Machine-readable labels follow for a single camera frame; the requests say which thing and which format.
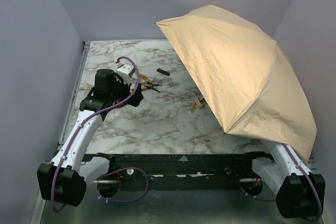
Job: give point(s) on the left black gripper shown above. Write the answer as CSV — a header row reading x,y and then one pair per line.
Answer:
x,y
135,94

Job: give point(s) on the beige umbrella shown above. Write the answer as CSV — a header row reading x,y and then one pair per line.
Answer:
x,y
244,76

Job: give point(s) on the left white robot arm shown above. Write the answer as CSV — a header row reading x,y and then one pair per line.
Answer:
x,y
66,177

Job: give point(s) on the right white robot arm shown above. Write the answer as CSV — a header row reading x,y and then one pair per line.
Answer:
x,y
299,192

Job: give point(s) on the black bit holder strip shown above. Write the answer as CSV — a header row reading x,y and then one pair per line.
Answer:
x,y
164,72

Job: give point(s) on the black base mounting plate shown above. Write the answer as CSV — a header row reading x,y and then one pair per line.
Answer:
x,y
176,171

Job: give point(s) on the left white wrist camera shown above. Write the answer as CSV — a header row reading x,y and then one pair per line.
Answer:
x,y
125,71

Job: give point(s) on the yellow handled pliers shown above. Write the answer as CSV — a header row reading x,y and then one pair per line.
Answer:
x,y
149,85

